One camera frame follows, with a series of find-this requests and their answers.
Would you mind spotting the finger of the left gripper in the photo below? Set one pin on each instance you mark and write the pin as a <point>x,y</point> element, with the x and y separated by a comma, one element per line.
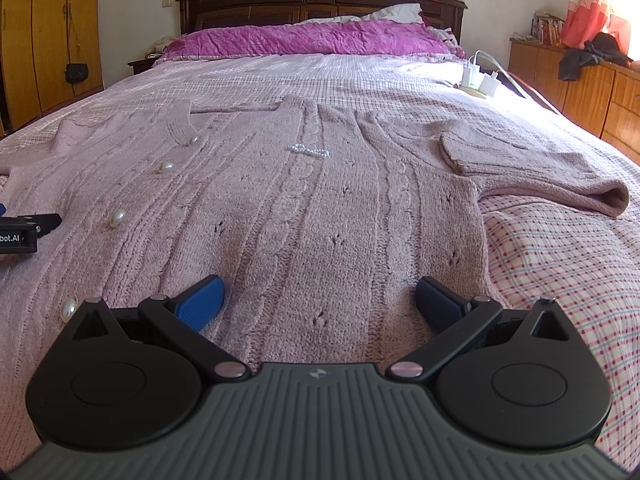
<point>41,224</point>

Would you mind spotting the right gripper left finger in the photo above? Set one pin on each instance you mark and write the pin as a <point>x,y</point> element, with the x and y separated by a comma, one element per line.
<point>176,324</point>

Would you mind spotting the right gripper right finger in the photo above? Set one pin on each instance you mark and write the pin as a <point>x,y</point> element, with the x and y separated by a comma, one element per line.
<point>458,325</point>

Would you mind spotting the pink knitted cardigan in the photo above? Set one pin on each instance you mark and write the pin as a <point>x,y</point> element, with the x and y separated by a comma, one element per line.
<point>280,219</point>

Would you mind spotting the dark clothes on dresser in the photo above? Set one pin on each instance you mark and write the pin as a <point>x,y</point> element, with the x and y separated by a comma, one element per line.
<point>603,48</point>

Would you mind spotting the pink checkered bed sheet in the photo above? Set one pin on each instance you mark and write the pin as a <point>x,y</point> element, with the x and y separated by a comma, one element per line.
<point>550,209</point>

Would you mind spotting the small black hanging pouch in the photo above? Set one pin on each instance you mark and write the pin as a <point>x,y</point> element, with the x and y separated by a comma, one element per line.
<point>75,73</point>

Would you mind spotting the dark wooden nightstand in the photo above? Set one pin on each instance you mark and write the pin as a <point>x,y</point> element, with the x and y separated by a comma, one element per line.
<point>142,65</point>

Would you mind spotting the orange wooden wardrobe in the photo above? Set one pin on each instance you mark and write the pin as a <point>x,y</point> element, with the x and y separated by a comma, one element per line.
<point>38,39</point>

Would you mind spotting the wooden dresser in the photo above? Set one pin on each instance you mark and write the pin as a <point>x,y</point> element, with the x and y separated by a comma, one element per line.
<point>604,100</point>

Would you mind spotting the magenta crinkled pillow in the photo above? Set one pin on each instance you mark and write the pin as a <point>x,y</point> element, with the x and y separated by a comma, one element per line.
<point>380,37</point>

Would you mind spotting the books on dresser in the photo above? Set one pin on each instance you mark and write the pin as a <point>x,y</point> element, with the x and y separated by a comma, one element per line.
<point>546,28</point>

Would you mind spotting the white pillow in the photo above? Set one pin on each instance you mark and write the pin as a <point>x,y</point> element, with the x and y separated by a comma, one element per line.
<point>402,13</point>

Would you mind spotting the pink window curtain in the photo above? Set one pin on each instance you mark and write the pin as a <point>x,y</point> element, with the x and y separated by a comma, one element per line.
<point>619,18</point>

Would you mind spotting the dark wooden headboard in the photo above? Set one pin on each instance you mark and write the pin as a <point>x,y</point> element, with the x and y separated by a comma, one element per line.
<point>201,14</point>

